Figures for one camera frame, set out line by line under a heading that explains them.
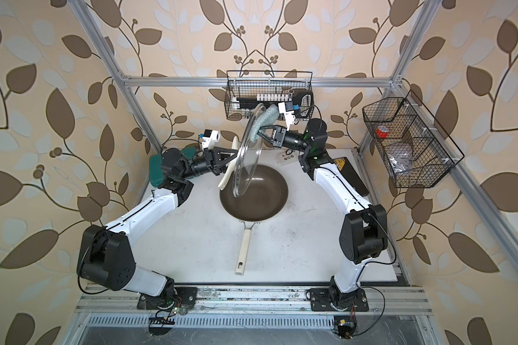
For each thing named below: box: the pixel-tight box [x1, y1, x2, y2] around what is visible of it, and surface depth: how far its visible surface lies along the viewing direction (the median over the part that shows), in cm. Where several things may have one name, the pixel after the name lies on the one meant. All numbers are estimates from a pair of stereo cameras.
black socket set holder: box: [232, 89, 315, 114], surface depth 84 cm
